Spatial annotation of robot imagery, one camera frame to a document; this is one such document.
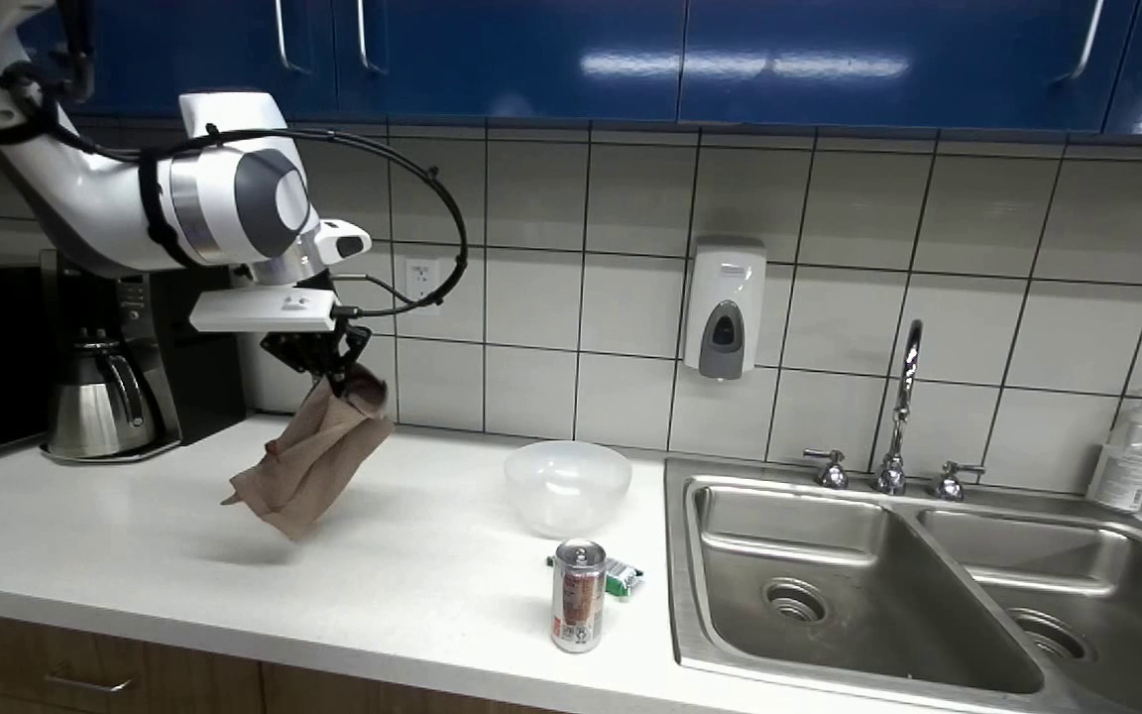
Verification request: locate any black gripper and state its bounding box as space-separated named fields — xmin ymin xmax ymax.
xmin=258 ymin=321 xmax=377 ymax=396

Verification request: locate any brown towel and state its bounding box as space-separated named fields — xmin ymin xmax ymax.
xmin=217 ymin=366 xmax=397 ymax=546

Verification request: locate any clear plastic bowl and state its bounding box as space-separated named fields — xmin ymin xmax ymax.
xmin=505 ymin=436 xmax=637 ymax=539

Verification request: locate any black coffee maker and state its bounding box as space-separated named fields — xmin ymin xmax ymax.
xmin=41 ymin=255 xmax=248 ymax=468

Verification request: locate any steel coffee carafe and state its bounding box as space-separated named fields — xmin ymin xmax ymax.
xmin=42 ymin=329 xmax=159 ymax=465

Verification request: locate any metal drink can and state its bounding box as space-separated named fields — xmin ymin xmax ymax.
xmin=542 ymin=535 xmax=612 ymax=658

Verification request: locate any wooden drawer front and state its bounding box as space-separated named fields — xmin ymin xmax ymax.
xmin=0 ymin=608 xmax=266 ymax=714

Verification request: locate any small green white packet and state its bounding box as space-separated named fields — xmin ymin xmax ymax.
xmin=597 ymin=552 xmax=648 ymax=601

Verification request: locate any stainless steel double sink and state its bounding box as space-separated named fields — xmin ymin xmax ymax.
xmin=664 ymin=457 xmax=1142 ymax=714

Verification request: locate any chrome sink faucet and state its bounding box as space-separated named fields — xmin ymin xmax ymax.
xmin=867 ymin=314 xmax=929 ymax=497

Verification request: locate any clear soap pump bottle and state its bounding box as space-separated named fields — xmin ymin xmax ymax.
xmin=1088 ymin=387 xmax=1142 ymax=514

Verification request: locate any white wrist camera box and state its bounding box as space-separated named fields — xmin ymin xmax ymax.
xmin=186 ymin=285 xmax=344 ymax=338

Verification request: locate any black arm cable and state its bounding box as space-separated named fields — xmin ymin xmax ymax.
xmin=0 ymin=0 xmax=477 ymax=326

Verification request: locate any metal upper cabinet handle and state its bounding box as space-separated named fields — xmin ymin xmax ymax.
xmin=266 ymin=0 xmax=307 ymax=79
xmin=1067 ymin=0 xmax=1112 ymax=87
xmin=348 ymin=0 xmax=394 ymax=79

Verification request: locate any grey wall soap dispenser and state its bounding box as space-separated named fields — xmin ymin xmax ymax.
xmin=677 ymin=239 xmax=768 ymax=387

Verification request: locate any metal drawer handle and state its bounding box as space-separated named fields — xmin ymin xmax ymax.
xmin=41 ymin=669 xmax=136 ymax=703

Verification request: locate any chrome faucet handle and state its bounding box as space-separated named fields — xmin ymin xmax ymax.
xmin=802 ymin=448 xmax=858 ymax=490
xmin=929 ymin=457 xmax=985 ymax=503

